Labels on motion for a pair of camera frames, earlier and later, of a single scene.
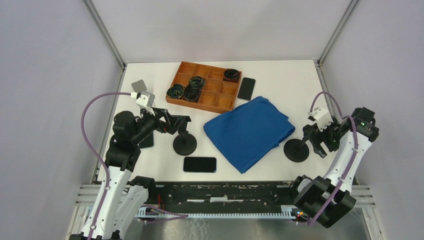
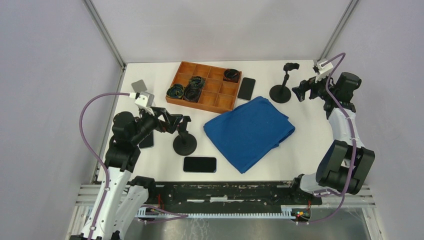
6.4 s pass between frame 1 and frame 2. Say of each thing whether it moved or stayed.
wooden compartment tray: stayed
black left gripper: stayed
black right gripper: moved
